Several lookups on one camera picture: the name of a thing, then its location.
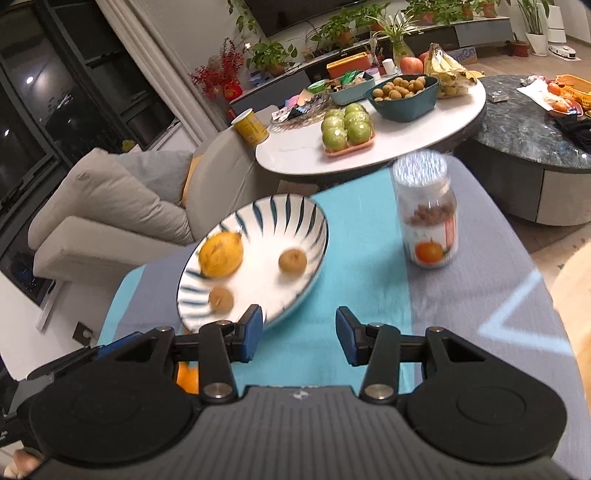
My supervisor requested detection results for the person's left hand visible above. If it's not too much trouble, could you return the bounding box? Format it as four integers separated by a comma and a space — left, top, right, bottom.
11, 449, 44, 480

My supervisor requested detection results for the green potted plant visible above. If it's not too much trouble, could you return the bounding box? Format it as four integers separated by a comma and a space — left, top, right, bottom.
309, 14, 365, 47
406, 0, 444, 26
247, 39, 298, 77

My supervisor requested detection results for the grey television cabinet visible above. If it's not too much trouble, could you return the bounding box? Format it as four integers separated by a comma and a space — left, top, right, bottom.
229, 16, 513, 114

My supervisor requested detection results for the dark cloth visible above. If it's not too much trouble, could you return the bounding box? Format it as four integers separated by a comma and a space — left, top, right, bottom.
554, 115, 591, 153

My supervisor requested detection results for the grey cushion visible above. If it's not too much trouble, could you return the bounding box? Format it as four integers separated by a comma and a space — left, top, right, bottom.
115, 148, 194, 206

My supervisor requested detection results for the tall plant in white pot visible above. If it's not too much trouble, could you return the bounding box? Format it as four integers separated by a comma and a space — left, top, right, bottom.
517, 0, 550, 57

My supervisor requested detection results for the wrapped tray of green apples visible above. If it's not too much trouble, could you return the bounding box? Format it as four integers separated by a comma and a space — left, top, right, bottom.
321, 104, 376, 158

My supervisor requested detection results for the red berry plant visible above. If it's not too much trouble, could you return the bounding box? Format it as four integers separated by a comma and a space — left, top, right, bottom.
189, 39, 245, 101

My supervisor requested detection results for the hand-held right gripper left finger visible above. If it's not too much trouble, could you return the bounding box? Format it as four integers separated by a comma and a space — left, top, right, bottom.
111, 305, 264, 404

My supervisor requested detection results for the yellow lemon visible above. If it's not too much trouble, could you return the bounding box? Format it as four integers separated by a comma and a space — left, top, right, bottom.
198, 231, 244, 279

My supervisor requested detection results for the orange box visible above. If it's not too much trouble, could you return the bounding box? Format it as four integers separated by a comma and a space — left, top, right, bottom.
326, 52, 372, 80

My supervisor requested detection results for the white curtain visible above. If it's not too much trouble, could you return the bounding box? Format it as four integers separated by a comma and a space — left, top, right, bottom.
95, 0, 222, 148

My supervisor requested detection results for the glass vase with plant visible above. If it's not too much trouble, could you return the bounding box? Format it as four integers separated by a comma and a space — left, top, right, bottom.
367, 14, 416, 61

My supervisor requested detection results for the yellow plastic basket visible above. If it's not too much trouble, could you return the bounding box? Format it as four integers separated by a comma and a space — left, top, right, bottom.
554, 75, 591, 110

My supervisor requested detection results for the pile of snack wrappers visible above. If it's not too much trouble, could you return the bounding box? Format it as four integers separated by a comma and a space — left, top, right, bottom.
270, 90, 333, 123

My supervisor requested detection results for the dark marble coffee table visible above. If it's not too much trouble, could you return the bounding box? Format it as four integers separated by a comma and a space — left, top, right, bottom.
455, 74, 591, 227

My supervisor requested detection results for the black television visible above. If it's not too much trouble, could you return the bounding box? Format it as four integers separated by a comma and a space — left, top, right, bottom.
244, 0, 398, 38

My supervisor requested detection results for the bunch of bananas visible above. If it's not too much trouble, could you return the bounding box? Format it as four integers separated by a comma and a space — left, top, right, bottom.
424, 43, 478, 99

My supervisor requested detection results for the dark teal bowl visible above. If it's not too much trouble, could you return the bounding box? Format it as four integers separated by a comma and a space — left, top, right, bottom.
365, 75, 438, 123

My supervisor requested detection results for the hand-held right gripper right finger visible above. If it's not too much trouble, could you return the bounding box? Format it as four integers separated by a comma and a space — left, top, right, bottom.
336, 307, 490, 403

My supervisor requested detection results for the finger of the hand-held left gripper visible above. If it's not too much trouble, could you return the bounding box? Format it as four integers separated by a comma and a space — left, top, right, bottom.
27, 332, 144, 381

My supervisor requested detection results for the orange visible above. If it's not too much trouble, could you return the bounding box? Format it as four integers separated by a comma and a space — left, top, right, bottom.
177, 364, 200, 394

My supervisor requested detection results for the white paper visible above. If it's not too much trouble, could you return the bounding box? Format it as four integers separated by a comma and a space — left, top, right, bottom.
517, 79, 555, 100

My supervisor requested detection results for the heap of longans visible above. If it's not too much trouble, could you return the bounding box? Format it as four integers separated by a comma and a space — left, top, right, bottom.
372, 76, 428, 101

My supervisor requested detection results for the plate of oranges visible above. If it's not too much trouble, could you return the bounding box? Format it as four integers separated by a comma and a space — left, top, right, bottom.
545, 80, 583, 117

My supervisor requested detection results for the yellow cushion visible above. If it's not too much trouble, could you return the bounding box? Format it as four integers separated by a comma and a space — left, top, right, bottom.
182, 154, 205, 208

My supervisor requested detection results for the white round table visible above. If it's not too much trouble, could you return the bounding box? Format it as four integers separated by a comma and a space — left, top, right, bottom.
255, 74, 488, 176

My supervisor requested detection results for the beige sofa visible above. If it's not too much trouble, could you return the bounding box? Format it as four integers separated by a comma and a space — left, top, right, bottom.
28, 122, 278, 287

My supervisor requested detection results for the dark framed window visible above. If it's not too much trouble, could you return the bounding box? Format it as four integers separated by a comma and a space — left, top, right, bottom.
0, 0, 181, 241

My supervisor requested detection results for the clear jar with orange label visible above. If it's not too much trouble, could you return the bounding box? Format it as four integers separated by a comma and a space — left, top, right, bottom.
392, 150, 459, 269

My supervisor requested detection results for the yellow can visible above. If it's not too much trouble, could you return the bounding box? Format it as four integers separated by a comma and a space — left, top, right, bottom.
231, 108, 270, 147

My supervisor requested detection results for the light teal snack dish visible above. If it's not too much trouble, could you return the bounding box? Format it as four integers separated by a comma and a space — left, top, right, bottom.
328, 74, 376, 106

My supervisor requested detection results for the blue striped ceramic bowl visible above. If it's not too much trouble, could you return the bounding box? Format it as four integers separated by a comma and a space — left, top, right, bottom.
176, 194, 329, 333

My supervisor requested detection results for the small brown fruit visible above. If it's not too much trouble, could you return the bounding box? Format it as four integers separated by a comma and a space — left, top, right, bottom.
209, 286, 234, 311
278, 248, 306, 277

